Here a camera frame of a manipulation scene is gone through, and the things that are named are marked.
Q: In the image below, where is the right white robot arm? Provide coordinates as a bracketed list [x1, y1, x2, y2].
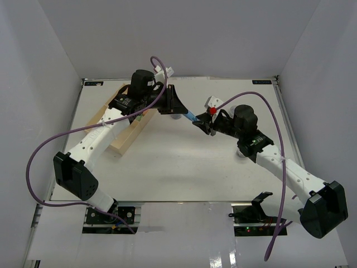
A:
[193, 105, 348, 238]

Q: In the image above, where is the right black corner label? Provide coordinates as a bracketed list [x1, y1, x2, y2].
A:
[252, 80, 272, 85]

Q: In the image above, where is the left black corner label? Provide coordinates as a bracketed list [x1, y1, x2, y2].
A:
[84, 81, 104, 87]

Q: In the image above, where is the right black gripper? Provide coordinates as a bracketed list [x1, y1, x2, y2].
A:
[192, 111, 243, 140]

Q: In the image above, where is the green correction tape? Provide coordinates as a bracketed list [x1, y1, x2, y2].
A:
[136, 115, 143, 122]

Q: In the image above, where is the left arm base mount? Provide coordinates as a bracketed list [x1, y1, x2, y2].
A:
[82, 206, 138, 235]

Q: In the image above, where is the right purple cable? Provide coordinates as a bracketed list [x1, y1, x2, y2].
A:
[217, 92, 292, 262]

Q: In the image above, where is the black corner label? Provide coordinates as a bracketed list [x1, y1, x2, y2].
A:
[84, 81, 104, 87]
[252, 80, 272, 85]

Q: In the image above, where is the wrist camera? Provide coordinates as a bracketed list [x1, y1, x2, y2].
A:
[154, 65, 174, 83]
[204, 95, 223, 116]

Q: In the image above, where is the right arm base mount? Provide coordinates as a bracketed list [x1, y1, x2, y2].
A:
[228, 192, 277, 237]

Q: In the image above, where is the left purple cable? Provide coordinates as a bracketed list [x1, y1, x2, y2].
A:
[25, 56, 168, 234]

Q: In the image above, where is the purple cable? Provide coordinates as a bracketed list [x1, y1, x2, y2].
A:
[217, 92, 292, 262]
[25, 56, 168, 234]

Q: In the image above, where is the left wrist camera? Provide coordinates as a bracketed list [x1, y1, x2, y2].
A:
[154, 65, 174, 83]

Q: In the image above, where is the paperclip jar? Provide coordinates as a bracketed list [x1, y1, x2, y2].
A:
[171, 114, 182, 120]
[237, 150, 246, 159]

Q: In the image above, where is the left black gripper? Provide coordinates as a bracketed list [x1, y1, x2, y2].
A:
[143, 86, 189, 116]

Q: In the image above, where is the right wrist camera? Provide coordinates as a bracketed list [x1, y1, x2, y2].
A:
[204, 95, 223, 116]

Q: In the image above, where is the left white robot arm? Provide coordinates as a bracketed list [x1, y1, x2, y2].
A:
[54, 66, 188, 223]

